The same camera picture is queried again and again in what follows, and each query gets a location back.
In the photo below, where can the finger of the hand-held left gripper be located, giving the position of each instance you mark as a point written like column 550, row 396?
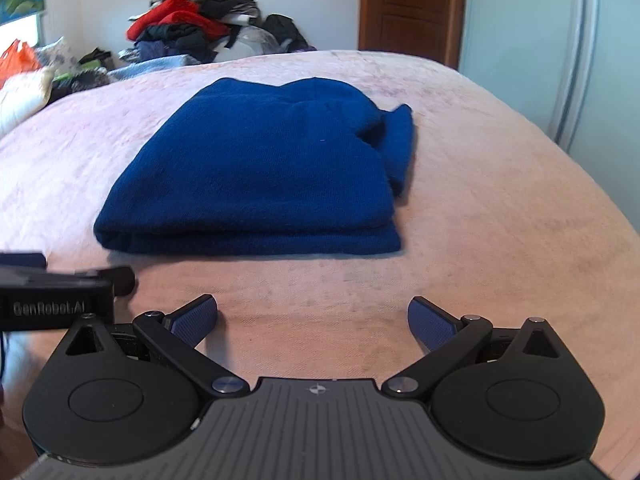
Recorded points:
column 120, row 280
column 25, row 260

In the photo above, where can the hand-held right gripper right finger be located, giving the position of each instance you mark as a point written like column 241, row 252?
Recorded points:
column 430, row 322

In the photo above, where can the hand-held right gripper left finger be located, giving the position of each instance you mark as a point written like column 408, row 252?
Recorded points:
column 195, row 320

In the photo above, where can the blue beaded sweater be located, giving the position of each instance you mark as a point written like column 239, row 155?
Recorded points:
column 250, row 175

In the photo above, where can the pile of clothes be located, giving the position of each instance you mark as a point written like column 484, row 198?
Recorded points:
column 180, row 15

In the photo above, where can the pink bed blanket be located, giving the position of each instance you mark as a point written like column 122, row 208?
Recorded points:
column 500, row 210

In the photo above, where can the dark patterned cloth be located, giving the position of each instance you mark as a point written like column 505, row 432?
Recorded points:
column 80, row 85

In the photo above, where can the green item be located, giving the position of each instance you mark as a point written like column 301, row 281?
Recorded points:
column 64, row 77

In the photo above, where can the orange plastic bag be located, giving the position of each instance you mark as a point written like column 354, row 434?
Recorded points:
column 17, row 62

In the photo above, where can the floral pillow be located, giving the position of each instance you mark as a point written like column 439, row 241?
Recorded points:
column 60, row 55

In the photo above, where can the light blue knitted blanket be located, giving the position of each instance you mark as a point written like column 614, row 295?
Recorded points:
column 155, row 66

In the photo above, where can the window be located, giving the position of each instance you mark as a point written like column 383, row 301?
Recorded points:
column 22, row 30

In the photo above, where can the clear plastic bag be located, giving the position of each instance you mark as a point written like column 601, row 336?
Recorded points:
column 255, row 42

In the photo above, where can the purple cloth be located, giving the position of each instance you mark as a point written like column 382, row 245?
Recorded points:
column 306, row 49

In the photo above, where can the black bag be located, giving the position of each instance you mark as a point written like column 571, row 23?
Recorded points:
column 285, row 30

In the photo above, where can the brown wooden door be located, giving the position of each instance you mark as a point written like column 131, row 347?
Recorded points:
column 410, row 10

